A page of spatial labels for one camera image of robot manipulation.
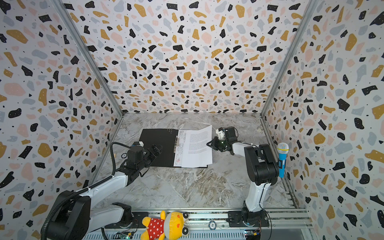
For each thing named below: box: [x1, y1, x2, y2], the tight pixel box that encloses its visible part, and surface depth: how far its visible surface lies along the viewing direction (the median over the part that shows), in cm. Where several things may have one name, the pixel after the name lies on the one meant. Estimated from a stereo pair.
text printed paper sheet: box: [181, 125, 213, 168], surface depth 102 cm
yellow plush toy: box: [141, 210, 190, 240], surface depth 68 cm
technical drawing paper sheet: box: [173, 129, 187, 167], surface depth 102 cm
